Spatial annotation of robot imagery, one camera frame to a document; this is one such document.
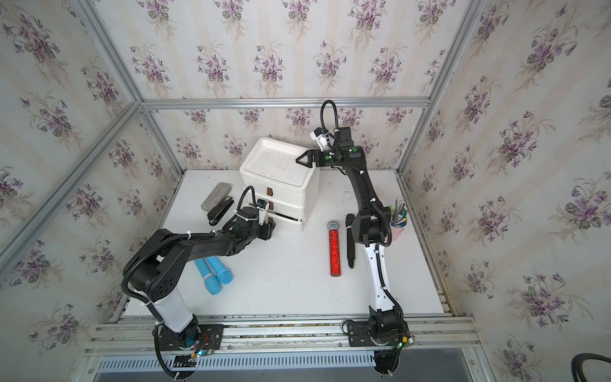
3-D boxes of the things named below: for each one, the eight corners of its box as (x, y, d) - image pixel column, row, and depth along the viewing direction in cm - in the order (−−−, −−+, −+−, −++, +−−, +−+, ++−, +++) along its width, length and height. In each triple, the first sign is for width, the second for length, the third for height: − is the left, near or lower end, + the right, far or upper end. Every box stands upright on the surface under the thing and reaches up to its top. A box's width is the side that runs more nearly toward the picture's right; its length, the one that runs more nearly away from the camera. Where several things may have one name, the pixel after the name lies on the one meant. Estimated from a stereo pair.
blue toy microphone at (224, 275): (223, 287, 84) (221, 284, 82) (209, 260, 91) (207, 257, 88) (235, 279, 86) (233, 276, 84) (220, 254, 93) (218, 250, 90)
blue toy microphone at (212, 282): (212, 297, 83) (208, 294, 80) (197, 264, 91) (193, 259, 88) (224, 290, 85) (221, 286, 82) (208, 258, 93) (205, 253, 89)
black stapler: (206, 223, 103) (202, 217, 99) (227, 200, 111) (225, 193, 108) (212, 226, 102) (209, 220, 98) (234, 203, 110) (231, 196, 107)
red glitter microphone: (330, 276, 87) (331, 273, 84) (327, 223, 101) (327, 220, 99) (343, 276, 87) (344, 273, 84) (338, 223, 101) (338, 220, 99)
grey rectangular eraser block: (201, 209, 106) (199, 205, 104) (221, 184, 116) (220, 181, 114) (213, 213, 105) (211, 210, 103) (233, 188, 114) (231, 185, 112)
